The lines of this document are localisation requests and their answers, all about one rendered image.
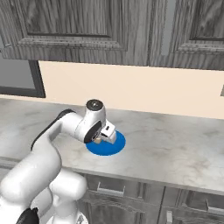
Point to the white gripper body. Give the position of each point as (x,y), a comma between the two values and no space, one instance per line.
(110,139)

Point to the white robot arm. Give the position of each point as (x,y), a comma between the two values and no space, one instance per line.
(43,163)

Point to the tan steak piece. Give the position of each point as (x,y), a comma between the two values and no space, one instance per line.
(98,141)

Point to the grey wood base cupboard door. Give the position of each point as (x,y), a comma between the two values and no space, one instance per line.
(195,218)
(116,213)

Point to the wide grey wood cupboard door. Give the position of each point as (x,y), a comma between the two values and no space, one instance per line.
(73,35)

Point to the narrow grey wood cupboard door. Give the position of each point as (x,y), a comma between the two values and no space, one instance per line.
(198,35)

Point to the blue round plate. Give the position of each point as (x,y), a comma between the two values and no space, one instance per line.
(116,147)

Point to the grey wood drawer front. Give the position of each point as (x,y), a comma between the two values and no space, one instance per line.
(137,189)
(189,201)

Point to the dark framed grey window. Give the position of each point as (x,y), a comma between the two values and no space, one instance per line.
(17,73)

